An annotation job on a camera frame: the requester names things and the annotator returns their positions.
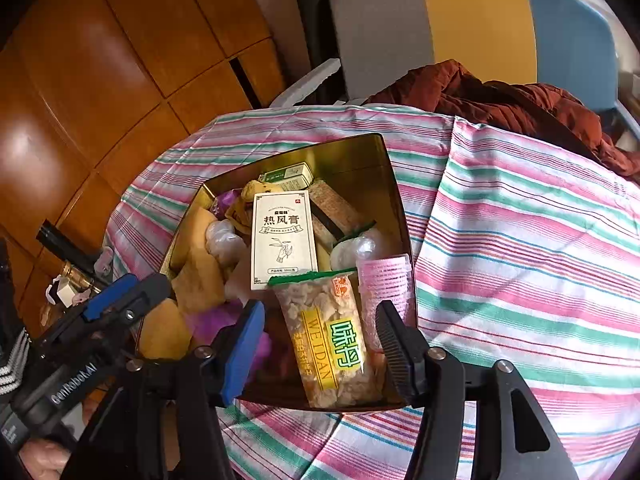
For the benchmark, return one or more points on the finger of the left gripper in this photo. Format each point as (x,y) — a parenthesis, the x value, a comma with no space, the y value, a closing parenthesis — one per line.
(99,303)
(139,297)

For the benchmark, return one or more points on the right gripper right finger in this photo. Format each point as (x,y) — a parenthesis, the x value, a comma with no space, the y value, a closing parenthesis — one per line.
(513,437)

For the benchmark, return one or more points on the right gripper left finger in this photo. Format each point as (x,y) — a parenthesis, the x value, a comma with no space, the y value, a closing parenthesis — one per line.
(160,422)

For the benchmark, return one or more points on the yellow sponge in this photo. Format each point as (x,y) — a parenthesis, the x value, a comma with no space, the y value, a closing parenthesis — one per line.
(165,334)
(198,285)

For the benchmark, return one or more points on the white plastic bag bundle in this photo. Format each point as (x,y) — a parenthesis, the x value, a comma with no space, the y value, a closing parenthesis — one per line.
(223,243)

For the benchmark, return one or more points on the yellow patterned cloth ball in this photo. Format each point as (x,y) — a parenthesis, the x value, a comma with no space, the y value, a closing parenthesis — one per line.
(240,213)

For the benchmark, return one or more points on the beige medicine box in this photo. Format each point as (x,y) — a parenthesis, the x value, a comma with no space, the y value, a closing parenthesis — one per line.
(282,240)

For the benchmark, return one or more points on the yellow green snack packet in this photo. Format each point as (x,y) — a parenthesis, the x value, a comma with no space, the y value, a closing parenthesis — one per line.
(322,317)

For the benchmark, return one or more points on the small green white box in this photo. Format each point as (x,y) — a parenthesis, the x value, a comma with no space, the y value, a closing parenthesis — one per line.
(295,177)

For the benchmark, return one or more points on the sesame cracker packet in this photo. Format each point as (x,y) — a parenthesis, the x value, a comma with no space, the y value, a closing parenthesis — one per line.
(333,218)

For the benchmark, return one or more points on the pink hair roller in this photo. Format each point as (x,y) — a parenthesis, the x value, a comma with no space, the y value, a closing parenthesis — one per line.
(385,279)

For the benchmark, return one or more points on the purple plastic bag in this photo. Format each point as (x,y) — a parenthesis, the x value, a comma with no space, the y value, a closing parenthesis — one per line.
(224,201)

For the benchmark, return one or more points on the person's hand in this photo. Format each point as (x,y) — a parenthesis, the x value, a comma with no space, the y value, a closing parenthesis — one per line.
(44,459)

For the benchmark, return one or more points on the striped bed sheet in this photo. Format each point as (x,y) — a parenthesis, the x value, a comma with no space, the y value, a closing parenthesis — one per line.
(522,251)

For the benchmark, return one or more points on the wooden wardrobe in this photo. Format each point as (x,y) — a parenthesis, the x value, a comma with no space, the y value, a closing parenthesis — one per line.
(92,91)

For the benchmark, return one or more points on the gold box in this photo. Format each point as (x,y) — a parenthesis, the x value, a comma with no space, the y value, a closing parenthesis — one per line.
(359,169)

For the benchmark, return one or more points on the grey yellow blue chair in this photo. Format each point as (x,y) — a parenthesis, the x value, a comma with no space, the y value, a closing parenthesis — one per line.
(372,43)

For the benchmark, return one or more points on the rust red jacket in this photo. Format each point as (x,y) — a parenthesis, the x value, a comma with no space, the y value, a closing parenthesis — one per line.
(541,111)

